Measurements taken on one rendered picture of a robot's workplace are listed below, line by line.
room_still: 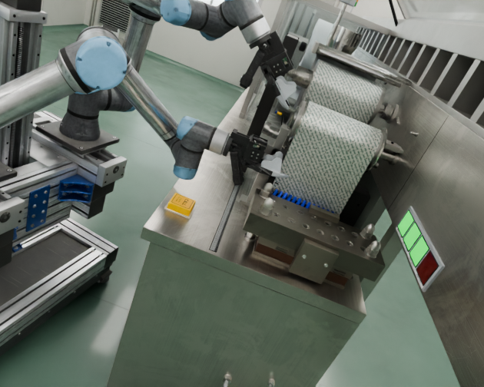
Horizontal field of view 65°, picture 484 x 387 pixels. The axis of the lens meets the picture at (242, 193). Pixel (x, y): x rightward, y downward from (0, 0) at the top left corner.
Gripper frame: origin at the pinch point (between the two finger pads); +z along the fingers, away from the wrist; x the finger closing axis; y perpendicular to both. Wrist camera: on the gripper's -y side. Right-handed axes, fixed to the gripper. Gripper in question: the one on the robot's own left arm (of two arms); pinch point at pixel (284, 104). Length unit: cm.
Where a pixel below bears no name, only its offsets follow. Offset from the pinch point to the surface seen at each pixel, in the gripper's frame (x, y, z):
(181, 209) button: -19.3, -38.1, 10.3
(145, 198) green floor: 120, -138, 37
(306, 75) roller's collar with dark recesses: 22.5, 7.9, -1.6
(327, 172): -6.0, 3.4, 23.2
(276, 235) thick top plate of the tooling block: -25.8, -14.1, 26.5
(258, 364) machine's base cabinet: -32, -39, 63
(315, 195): -6.1, -3.2, 28.7
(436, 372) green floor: 59, 1, 198
